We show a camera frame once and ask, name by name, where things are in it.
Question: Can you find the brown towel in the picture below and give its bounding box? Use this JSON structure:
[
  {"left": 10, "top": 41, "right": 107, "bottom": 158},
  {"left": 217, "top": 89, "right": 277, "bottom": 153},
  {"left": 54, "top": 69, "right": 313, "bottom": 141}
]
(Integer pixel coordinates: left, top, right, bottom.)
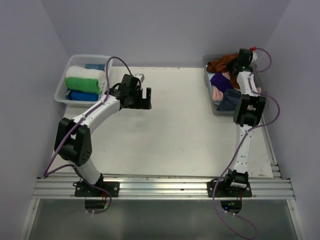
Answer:
[{"left": 206, "top": 53, "right": 240, "bottom": 89}]

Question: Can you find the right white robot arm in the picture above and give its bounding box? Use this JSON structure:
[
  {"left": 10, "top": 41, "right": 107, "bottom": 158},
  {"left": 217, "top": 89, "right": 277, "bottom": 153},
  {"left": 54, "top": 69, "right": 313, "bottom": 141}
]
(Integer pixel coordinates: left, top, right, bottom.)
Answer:
[{"left": 222, "top": 47, "right": 266, "bottom": 197}]

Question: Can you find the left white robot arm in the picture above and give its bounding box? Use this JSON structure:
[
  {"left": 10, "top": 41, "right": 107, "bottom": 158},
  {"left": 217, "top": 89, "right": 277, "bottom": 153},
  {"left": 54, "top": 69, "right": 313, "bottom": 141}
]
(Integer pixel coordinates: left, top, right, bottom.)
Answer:
[{"left": 54, "top": 74, "right": 152, "bottom": 197}]

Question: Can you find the purple towel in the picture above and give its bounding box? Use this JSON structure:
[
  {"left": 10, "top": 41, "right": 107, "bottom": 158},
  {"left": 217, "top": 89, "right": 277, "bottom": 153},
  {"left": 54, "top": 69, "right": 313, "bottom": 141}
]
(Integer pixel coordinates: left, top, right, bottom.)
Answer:
[{"left": 210, "top": 73, "right": 234, "bottom": 93}]

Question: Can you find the clear grey plastic bin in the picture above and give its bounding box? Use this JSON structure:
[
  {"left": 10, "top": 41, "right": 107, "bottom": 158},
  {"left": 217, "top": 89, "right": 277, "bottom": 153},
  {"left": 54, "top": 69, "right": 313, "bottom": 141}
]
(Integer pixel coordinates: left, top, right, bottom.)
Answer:
[{"left": 201, "top": 53, "right": 268, "bottom": 117}]

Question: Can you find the dark grey-blue towel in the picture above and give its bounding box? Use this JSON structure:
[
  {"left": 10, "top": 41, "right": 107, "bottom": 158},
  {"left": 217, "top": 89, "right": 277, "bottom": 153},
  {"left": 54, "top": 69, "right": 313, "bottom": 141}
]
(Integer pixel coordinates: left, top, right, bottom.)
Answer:
[{"left": 217, "top": 89, "right": 242, "bottom": 112}]

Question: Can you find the green rolled towel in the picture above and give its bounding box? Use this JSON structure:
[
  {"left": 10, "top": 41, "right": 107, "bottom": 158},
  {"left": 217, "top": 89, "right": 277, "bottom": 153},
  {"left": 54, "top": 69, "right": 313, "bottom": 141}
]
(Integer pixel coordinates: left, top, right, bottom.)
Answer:
[{"left": 65, "top": 77, "right": 101, "bottom": 94}]

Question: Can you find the pink towel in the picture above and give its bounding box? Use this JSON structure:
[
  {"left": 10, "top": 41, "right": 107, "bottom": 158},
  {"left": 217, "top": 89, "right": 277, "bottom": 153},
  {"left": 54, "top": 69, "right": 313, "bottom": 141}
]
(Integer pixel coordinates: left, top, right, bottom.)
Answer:
[{"left": 211, "top": 85, "right": 224, "bottom": 105}]

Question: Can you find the white plastic basket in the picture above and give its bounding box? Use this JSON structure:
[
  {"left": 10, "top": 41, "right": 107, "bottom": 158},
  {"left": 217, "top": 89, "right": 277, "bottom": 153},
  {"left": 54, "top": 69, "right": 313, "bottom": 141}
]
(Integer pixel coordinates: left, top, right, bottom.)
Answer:
[{"left": 54, "top": 54, "right": 113, "bottom": 107}]

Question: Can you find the blue rolled towel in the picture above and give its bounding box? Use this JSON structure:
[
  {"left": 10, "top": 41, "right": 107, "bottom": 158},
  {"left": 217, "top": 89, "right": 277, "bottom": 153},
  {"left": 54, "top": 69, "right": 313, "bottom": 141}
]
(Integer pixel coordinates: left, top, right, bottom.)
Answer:
[{"left": 65, "top": 90, "right": 99, "bottom": 102}]

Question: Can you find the white rolled towel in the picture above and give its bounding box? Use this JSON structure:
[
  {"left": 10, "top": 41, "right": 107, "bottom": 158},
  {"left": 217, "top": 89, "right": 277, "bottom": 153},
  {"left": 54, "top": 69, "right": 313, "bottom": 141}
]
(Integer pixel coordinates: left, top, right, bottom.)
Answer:
[{"left": 65, "top": 65, "right": 106, "bottom": 89}]

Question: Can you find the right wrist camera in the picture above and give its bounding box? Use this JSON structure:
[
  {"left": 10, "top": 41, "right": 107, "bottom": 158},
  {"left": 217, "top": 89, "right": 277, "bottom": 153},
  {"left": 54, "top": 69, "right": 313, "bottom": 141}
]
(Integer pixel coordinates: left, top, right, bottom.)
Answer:
[{"left": 249, "top": 47, "right": 258, "bottom": 66}]

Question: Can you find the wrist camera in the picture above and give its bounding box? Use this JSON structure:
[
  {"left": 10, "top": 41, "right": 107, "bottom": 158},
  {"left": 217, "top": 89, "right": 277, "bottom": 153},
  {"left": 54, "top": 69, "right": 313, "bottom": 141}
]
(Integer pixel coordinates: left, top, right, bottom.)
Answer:
[
  {"left": 249, "top": 47, "right": 258, "bottom": 66},
  {"left": 134, "top": 73, "right": 145, "bottom": 82}
]

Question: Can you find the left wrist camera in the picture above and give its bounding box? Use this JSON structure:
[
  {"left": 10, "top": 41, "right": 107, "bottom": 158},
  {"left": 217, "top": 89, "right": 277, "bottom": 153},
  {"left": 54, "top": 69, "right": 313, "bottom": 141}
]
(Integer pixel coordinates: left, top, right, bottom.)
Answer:
[{"left": 134, "top": 73, "right": 145, "bottom": 82}]

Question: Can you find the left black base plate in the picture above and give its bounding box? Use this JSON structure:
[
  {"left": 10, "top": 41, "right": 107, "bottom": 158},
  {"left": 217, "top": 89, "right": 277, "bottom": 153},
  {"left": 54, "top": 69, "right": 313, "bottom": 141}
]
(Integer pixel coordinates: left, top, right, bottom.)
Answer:
[{"left": 72, "top": 181, "right": 120, "bottom": 198}]

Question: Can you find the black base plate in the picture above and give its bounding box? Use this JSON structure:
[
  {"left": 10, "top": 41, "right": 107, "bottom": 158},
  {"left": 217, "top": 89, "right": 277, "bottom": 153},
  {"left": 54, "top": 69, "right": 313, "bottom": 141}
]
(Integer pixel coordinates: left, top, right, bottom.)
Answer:
[
  {"left": 206, "top": 179, "right": 253, "bottom": 198},
  {"left": 72, "top": 181, "right": 120, "bottom": 198}
]

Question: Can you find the aluminium front rail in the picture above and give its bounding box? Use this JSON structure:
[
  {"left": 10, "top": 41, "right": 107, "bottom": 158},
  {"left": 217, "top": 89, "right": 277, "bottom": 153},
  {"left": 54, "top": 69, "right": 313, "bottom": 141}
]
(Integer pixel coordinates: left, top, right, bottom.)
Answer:
[{"left": 32, "top": 174, "right": 295, "bottom": 200}]

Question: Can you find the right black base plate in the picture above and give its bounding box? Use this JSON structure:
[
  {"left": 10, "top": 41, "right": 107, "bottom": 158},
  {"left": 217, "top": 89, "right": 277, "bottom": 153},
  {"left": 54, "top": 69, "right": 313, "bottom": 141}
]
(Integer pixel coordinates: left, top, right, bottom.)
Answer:
[{"left": 206, "top": 179, "right": 253, "bottom": 198}]

